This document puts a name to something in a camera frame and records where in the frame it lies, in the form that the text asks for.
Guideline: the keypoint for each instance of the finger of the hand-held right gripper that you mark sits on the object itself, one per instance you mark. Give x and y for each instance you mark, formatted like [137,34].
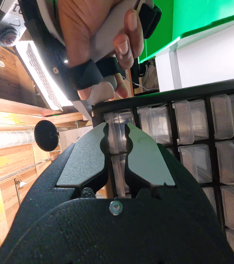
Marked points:
[84,108]

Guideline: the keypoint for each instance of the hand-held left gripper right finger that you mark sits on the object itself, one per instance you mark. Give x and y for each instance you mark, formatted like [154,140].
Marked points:
[147,160]

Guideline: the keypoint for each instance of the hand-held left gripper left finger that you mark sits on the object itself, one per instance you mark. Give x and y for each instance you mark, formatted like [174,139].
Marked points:
[84,160]

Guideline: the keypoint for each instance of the black drawer cabinet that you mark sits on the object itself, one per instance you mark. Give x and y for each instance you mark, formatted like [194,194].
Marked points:
[191,93]

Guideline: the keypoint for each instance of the person's right hand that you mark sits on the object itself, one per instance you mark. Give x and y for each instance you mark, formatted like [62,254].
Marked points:
[77,31]

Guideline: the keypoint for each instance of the studio light panel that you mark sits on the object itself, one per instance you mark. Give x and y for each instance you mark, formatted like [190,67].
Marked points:
[40,72]

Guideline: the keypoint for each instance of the white cardboard box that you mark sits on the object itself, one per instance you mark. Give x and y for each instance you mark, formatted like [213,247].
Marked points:
[75,135]

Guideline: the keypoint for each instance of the black round textured knob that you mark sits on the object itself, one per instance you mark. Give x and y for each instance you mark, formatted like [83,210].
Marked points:
[45,136]

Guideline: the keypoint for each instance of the copper pipe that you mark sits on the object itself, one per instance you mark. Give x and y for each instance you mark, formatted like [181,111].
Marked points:
[15,173]

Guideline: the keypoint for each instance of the silver air duct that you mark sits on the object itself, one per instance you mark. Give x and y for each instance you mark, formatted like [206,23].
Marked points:
[7,139]

